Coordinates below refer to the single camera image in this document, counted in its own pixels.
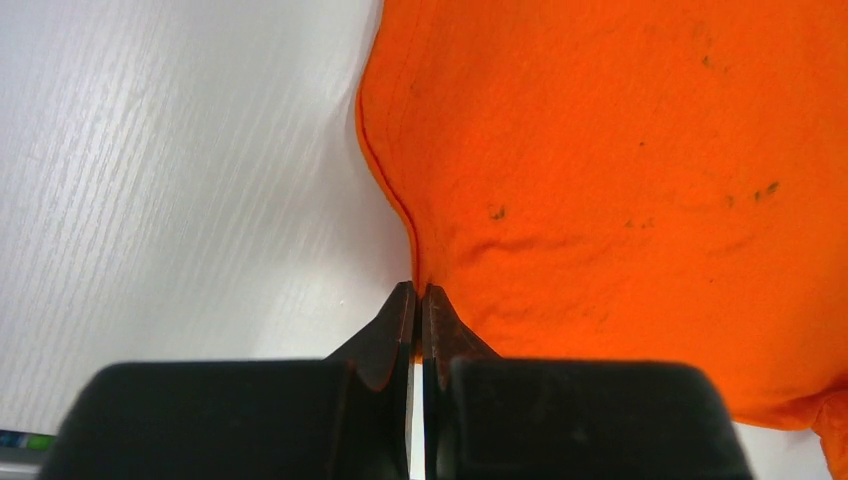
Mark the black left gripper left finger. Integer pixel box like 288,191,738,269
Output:
39,282,416,479

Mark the orange t shirt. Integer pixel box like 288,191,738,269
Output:
356,1,847,479

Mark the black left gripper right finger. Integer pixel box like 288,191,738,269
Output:
421,285,752,479

